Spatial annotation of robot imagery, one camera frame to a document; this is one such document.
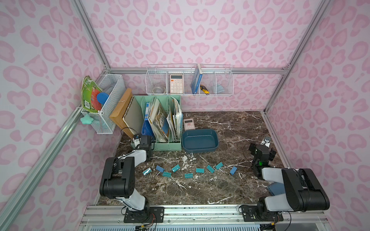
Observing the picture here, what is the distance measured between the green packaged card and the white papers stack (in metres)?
0.37

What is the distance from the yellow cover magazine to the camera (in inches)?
33.8

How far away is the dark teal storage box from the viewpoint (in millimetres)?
973
